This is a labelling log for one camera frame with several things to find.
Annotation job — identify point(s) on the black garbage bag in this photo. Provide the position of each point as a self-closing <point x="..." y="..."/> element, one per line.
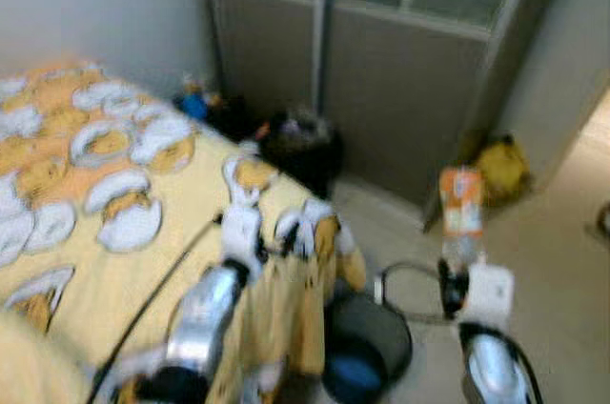
<point x="303" y="151"/>

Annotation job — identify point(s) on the grey partition door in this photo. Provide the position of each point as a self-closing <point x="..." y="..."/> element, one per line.
<point x="400" y="90"/>

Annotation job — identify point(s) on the yellow bag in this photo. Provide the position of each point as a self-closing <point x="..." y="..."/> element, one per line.
<point x="502" y="171"/>

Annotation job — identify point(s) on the yellow cartoon print quilt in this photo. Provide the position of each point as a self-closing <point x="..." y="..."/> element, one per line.
<point x="181" y="223"/>

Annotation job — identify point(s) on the small blue object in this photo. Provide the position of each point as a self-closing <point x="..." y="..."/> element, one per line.
<point x="193" y="104"/>

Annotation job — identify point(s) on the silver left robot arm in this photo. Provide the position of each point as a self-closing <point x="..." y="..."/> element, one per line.
<point x="205" y="313"/>

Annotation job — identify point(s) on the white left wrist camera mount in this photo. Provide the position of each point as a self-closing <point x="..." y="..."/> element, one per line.
<point x="240" y="232"/>

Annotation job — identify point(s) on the orange label plastic bottle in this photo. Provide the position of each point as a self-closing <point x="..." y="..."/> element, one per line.
<point x="462" y="209"/>

